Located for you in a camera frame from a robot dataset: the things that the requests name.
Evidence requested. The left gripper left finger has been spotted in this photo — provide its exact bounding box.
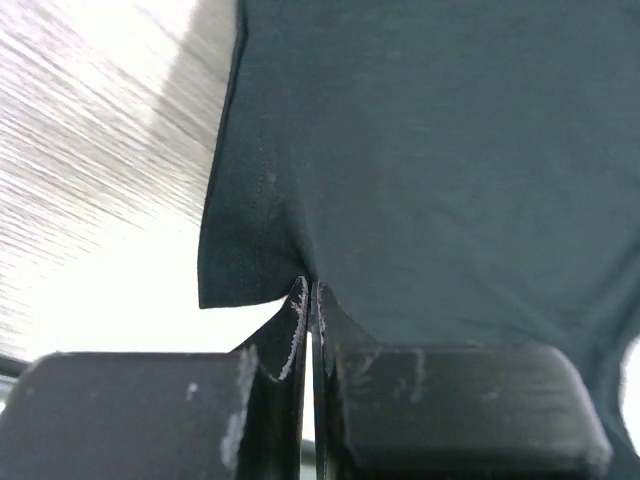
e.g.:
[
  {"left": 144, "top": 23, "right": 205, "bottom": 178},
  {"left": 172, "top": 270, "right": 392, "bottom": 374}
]
[{"left": 1, "top": 278, "right": 308, "bottom": 480}]

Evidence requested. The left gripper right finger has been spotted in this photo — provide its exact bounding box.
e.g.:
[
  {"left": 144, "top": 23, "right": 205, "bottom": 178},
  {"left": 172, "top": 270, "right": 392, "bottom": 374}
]
[{"left": 311, "top": 283, "right": 612, "bottom": 479}]

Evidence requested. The black t-shirt blue logo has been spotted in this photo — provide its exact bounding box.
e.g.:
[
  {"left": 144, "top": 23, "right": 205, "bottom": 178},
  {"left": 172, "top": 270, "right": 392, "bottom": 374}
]
[{"left": 197, "top": 1, "right": 639, "bottom": 479}]

